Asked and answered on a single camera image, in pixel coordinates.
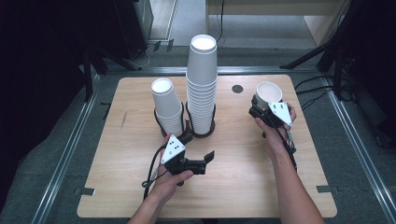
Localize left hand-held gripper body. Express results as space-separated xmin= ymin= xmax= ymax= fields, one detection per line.
xmin=160 ymin=133 xmax=208 ymax=175

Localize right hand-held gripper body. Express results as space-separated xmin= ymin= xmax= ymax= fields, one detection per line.
xmin=247 ymin=98 xmax=294 ymax=129

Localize white paper cup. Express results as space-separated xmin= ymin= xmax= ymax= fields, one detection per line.
xmin=255 ymin=80 xmax=284 ymax=112

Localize black double cup holder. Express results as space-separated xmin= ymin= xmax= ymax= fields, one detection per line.
xmin=153 ymin=101 xmax=217 ymax=140

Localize tall stack of white cups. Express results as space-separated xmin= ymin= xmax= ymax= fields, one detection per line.
xmin=185 ymin=34 xmax=219 ymax=135

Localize person's right hand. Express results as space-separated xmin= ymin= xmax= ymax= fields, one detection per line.
xmin=254 ymin=103 xmax=298 ymax=157

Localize person's left hand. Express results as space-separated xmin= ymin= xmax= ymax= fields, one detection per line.
xmin=150 ymin=133 xmax=195 ymax=203

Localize short stack of white cups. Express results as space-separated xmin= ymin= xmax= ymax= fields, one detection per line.
xmin=150 ymin=77 xmax=185 ymax=138

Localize black metal stand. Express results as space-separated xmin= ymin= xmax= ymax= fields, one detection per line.
xmin=278 ymin=0 xmax=362 ymax=103
xmin=80 ymin=46 xmax=144 ymax=103

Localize grey floor tape strip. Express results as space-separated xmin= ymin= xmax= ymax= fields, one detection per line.
xmin=316 ymin=185 xmax=340 ymax=194

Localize light wooden furniture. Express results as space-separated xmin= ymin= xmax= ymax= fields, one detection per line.
xmin=205 ymin=0 xmax=352 ymax=48

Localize dark curtain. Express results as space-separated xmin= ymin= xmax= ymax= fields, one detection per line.
xmin=342 ymin=0 xmax=396 ymax=148
xmin=0 ymin=0 xmax=148 ymax=213

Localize left hand-held gripper cable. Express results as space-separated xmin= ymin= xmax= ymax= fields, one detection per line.
xmin=141 ymin=144 xmax=168 ymax=202

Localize hand-held gripper cable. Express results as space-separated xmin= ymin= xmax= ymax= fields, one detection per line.
xmin=141 ymin=144 xmax=168 ymax=202
xmin=274 ymin=119 xmax=299 ymax=173

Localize right hand-held gripper cable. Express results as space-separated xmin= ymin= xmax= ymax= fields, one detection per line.
xmin=274 ymin=119 xmax=299 ymax=173

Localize black floor cables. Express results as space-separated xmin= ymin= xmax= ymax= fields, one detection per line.
xmin=293 ymin=74 xmax=357 ymax=111

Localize metal floor rail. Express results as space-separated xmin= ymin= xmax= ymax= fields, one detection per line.
xmin=319 ymin=74 xmax=396 ymax=224
xmin=30 ymin=74 xmax=103 ymax=224
xmin=105 ymin=65 xmax=319 ymax=76

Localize black hanging cable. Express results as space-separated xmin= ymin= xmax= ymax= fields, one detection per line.
xmin=216 ymin=0 xmax=226 ymax=45

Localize white floor cable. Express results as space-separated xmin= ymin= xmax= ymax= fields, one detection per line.
xmin=126 ymin=42 xmax=157 ymax=68

